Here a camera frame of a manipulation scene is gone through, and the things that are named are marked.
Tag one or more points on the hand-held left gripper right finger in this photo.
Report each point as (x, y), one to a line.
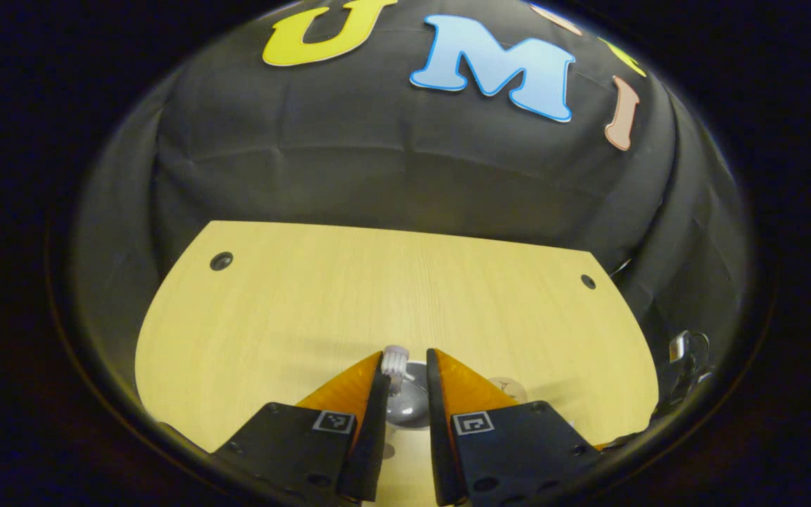
(439, 443)

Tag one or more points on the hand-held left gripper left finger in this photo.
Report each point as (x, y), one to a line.
(376, 436)

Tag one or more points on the white cup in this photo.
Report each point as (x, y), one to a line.
(412, 405)

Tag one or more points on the round cork coaster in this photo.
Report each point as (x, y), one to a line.
(511, 391)

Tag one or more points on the wooden desktop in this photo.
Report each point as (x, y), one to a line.
(272, 317)

